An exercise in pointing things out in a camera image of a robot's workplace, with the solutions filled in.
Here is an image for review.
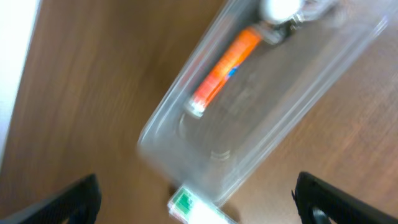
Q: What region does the black bottle white cap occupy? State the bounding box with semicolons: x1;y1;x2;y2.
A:
257;0;304;45

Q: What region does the white green medicine box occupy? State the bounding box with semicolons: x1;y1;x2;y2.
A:
167;185;237;224

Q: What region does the orange tablet tube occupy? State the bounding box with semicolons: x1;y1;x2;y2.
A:
185;27;262;118

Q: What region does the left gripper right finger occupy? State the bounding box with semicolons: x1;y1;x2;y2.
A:
292;172;397;224

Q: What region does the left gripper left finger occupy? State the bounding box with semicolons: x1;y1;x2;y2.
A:
1;174;102;224

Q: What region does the clear plastic container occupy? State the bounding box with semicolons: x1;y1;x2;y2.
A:
137;1;397;205

